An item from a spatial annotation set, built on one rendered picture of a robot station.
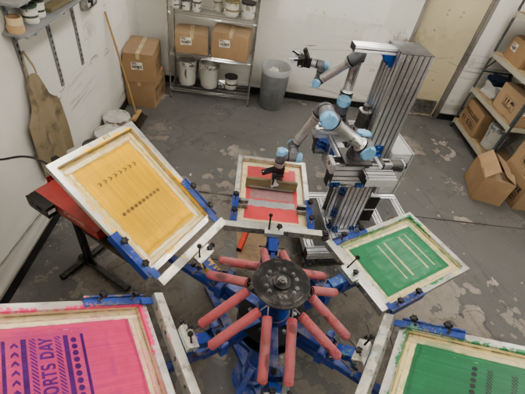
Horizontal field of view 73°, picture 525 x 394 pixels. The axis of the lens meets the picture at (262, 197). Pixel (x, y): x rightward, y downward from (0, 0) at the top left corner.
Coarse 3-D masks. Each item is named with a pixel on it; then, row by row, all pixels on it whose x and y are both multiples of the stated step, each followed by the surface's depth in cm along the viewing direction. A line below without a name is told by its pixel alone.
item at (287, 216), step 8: (288, 176) 298; (272, 192) 281; (280, 192) 282; (288, 192) 283; (296, 192) 285; (272, 200) 274; (280, 200) 275; (288, 200) 277; (296, 200) 278; (272, 208) 268; (280, 216) 263; (288, 216) 264; (296, 216) 266
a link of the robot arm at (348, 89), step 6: (354, 66) 290; (360, 66) 292; (348, 72) 296; (354, 72) 292; (348, 78) 297; (354, 78) 296; (348, 84) 300; (354, 84) 302; (342, 90) 306; (348, 90) 303
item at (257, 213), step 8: (248, 168) 299; (256, 168) 300; (264, 168) 301; (248, 176) 291; (264, 176) 294; (248, 192) 277; (256, 192) 278; (264, 192) 279; (248, 208) 265; (256, 208) 266; (264, 208) 267; (248, 216) 259; (256, 216) 260; (264, 216) 261
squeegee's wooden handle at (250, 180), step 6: (246, 180) 275; (252, 180) 275; (258, 180) 275; (264, 180) 275; (270, 180) 276; (264, 186) 279; (276, 186) 279; (282, 186) 278; (288, 186) 278; (294, 186) 278
